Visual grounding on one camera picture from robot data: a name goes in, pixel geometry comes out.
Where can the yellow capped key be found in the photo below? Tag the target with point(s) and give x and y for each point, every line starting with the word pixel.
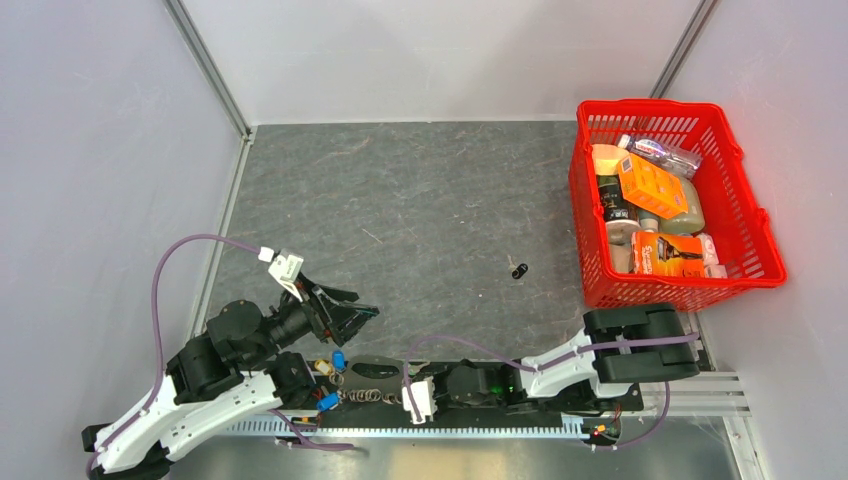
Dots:
pixel 323 367

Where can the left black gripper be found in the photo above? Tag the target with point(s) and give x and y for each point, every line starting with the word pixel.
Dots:
pixel 347 321

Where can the black mounting base plate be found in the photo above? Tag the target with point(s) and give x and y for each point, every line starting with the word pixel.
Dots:
pixel 508 397

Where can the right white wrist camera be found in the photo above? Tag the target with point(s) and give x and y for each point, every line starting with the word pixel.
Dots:
pixel 418 399

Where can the yellow sponge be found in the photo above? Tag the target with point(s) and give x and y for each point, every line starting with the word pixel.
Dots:
pixel 606 158

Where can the dark green bottle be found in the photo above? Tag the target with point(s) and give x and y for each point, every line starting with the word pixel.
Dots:
pixel 620 216

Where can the red plastic basket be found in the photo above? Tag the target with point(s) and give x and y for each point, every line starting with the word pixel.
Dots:
pixel 739 227

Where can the beige soap pouch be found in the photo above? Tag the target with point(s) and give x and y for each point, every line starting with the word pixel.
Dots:
pixel 690 222

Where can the leopard print wrist strap keyring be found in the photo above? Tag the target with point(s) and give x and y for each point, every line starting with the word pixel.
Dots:
pixel 371 379

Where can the orange carton box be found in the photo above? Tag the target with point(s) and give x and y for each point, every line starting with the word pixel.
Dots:
pixel 651 188

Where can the clear plastic bottle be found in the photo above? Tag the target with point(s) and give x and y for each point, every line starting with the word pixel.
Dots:
pixel 680 162

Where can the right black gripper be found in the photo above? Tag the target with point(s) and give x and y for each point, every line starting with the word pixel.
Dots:
pixel 438 376

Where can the pink white packet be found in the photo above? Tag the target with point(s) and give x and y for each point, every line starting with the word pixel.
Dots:
pixel 712 266

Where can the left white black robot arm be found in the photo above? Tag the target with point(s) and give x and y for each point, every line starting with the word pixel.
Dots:
pixel 239 366

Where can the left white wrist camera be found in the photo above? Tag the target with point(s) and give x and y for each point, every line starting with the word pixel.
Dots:
pixel 284 268

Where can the orange razor package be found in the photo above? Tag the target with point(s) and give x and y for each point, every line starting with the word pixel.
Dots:
pixel 669 255

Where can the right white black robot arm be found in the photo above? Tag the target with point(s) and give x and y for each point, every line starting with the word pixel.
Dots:
pixel 616 349

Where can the black capped key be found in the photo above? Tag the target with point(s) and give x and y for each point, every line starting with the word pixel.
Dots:
pixel 517 270

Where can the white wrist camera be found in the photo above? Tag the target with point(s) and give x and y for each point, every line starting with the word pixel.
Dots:
pixel 418 399
pixel 284 268

